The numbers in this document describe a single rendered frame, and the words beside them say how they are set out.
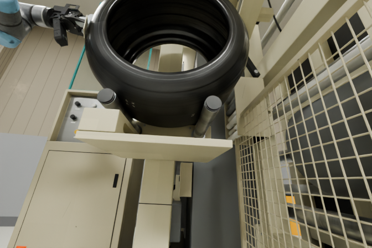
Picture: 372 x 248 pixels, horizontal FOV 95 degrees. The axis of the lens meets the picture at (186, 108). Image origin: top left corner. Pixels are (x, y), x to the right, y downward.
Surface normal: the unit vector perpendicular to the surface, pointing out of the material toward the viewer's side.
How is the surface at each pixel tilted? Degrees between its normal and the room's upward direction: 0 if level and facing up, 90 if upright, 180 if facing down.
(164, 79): 101
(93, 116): 90
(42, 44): 90
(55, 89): 90
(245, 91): 90
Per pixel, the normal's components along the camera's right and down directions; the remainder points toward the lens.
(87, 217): 0.05, -0.39
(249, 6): -0.03, 0.75
